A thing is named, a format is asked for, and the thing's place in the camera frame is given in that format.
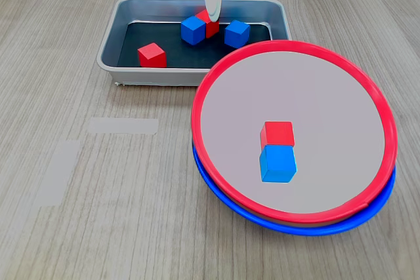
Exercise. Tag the red cube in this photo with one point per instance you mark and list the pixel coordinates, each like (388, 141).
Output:
(151, 56)
(277, 133)
(212, 31)

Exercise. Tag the blue cube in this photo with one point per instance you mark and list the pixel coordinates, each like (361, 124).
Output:
(278, 163)
(237, 34)
(192, 31)

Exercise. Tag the white plate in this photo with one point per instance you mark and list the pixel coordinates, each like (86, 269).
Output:
(295, 96)
(295, 230)

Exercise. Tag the black mat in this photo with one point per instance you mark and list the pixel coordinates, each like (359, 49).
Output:
(183, 55)

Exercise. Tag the steel tray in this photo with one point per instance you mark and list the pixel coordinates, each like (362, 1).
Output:
(110, 35)

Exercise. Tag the translucent tape strip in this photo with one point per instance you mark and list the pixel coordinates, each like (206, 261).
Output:
(124, 126)
(60, 172)

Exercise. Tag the white plate, blue rim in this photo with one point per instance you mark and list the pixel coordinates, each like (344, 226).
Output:
(295, 230)

